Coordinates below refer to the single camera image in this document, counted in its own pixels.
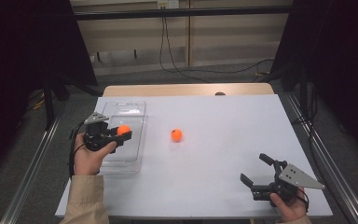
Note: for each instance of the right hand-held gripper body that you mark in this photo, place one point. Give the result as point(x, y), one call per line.
point(295, 178)

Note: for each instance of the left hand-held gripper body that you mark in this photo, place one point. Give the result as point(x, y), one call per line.
point(98, 138)

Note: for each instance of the plain orange ball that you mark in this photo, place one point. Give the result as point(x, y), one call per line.
point(123, 129)

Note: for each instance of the clear plastic container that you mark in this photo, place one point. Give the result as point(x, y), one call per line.
point(130, 152)

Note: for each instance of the orange ball with dark mark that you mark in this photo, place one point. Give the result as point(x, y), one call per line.
point(176, 135)

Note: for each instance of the person's left hand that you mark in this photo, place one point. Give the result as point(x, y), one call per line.
point(87, 161)

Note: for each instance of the person's right hand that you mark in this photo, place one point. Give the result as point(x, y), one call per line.
point(289, 211)

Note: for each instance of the black curtain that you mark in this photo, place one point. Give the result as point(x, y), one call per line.
point(338, 62)
point(18, 62)

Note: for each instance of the black horizontal bar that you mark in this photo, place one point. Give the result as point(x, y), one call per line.
point(180, 12)

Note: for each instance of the aluminium floor rail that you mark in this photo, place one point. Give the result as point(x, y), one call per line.
point(323, 155)
point(28, 180)

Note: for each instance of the black stand post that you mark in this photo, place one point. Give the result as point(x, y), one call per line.
point(48, 105)

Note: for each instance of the white wall socket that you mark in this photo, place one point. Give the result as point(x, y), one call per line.
point(167, 3)

